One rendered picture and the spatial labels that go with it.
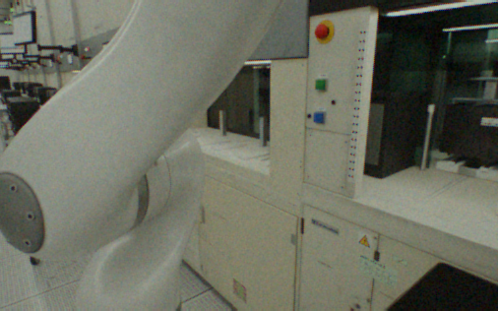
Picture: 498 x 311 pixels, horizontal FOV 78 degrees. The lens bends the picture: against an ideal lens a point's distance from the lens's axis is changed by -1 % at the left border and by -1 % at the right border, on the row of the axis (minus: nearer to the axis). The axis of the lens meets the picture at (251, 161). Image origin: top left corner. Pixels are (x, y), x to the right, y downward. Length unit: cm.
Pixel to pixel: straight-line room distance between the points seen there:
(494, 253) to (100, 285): 77
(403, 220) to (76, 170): 80
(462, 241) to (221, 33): 76
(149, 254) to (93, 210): 14
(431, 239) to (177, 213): 68
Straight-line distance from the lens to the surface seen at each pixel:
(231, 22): 24
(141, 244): 41
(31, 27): 345
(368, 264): 104
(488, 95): 143
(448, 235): 89
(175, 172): 36
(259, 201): 129
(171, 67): 24
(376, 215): 96
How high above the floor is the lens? 123
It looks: 16 degrees down
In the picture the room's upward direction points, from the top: straight up
